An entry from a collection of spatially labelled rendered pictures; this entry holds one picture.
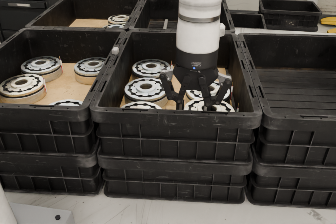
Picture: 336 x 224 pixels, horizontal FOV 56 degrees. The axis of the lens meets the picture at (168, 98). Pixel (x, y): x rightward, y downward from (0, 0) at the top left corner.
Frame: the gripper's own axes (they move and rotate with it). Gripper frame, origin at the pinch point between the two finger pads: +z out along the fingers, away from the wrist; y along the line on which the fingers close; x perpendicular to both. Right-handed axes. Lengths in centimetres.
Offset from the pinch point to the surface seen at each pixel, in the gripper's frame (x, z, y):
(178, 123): -9.2, -3.4, -1.6
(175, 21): 68, 4, -15
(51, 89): 10.1, 4.7, -37.1
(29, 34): 24, -4, -49
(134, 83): 12.1, 1.7, -15.8
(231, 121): -8.2, -4.5, 7.2
